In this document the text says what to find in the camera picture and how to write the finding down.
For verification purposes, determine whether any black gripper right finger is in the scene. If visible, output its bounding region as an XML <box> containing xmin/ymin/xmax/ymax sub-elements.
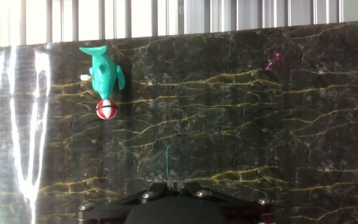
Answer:
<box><xmin>177</xmin><ymin>182</ymin><xmax>276</xmax><ymax>224</ymax></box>

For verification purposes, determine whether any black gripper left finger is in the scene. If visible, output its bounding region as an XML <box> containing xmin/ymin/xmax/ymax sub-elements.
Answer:
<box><xmin>75</xmin><ymin>182</ymin><xmax>176</xmax><ymax>224</ymax></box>

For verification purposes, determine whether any green dolphin toy with ball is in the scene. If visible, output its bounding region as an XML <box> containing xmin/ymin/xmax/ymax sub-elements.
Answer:
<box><xmin>79</xmin><ymin>45</ymin><xmax>126</xmax><ymax>121</ymax></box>

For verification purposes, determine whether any black marble pattern mat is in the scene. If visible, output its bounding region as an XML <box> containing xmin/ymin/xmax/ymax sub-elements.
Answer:
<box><xmin>0</xmin><ymin>20</ymin><xmax>358</xmax><ymax>224</ymax></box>

